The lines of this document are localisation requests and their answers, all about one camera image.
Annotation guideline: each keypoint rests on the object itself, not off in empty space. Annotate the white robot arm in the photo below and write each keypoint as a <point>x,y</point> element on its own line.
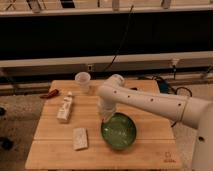
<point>192,112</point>

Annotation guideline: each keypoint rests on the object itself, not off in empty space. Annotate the wooden folding table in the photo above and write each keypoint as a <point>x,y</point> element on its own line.
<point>52,146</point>

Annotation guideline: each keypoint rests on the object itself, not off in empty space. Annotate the white tube with cap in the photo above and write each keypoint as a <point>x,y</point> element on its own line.
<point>65,109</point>

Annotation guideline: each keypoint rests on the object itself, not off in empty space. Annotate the white wall outlet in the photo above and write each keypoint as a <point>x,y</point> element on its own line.
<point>90,68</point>

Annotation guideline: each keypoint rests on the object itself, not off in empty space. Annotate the red brown object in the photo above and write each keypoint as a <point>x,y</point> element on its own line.
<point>50,94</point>

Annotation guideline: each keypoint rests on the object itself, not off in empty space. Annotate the white rectangular sponge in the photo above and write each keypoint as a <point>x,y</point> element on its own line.
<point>80,139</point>

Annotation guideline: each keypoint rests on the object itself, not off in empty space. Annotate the clear plastic cup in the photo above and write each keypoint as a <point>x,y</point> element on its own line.
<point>83,80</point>

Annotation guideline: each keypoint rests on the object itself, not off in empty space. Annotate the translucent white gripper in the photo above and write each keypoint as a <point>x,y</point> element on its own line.
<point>106,114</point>

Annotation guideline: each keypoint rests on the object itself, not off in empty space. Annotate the green ceramic bowl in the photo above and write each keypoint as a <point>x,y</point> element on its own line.
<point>119,132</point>

